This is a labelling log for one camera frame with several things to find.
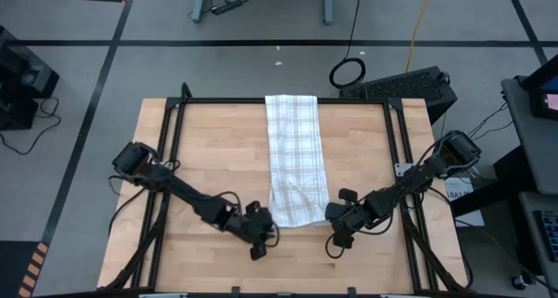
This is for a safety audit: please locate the grey desk leg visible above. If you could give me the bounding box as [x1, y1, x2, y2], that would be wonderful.
[189, 0, 214, 24]
[321, 0, 339, 25]

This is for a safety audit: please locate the black keyboard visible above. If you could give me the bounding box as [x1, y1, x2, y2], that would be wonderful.
[534, 209, 558, 264]

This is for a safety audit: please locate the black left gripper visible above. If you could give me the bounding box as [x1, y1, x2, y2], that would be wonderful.
[225, 200, 276, 261]

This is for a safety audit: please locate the black monitor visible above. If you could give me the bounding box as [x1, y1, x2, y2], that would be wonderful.
[521, 53, 558, 121]

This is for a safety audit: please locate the black desk leg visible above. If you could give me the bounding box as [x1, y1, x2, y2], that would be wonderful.
[448, 145, 531, 219]

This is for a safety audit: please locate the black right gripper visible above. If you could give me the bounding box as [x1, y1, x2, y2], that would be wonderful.
[325, 187, 374, 250]

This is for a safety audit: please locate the yellow cable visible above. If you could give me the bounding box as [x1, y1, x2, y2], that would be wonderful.
[405, 0, 437, 73]

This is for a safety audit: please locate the thin black floor cable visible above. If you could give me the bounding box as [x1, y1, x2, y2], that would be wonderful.
[0, 96, 62, 156]

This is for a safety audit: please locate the silver mounting plate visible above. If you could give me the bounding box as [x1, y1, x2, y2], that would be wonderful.
[394, 162, 415, 178]

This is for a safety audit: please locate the white checked towel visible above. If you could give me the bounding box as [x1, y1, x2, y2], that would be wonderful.
[264, 94, 331, 228]

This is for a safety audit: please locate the black computer tower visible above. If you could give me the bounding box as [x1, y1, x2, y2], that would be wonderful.
[338, 65, 459, 125]

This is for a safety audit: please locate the black metal table frame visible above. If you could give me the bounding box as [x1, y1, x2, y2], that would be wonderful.
[104, 82, 474, 295]

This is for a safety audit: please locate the black equipment stack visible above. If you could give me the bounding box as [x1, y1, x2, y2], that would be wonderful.
[0, 25, 61, 132]

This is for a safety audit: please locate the long black cable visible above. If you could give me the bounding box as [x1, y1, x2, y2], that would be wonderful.
[329, 0, 366, 90]

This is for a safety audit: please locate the white paper sheet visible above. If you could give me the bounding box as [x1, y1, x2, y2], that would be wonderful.
[444, 178, 486, 228]

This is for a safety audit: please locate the black power strip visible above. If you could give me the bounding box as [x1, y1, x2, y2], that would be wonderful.
[210, 0, 245, 16]

